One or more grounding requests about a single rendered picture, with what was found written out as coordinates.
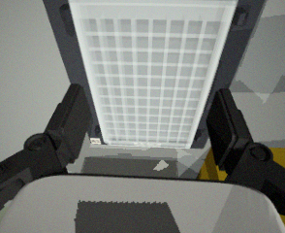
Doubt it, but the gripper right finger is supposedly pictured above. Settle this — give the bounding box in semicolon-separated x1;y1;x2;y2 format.
206;89;285;216

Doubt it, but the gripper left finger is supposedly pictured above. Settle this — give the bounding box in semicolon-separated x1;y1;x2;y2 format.
0;83;91;211

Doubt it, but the yellow open-top bin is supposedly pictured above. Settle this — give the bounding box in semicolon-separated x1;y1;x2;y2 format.
196;147;285;225

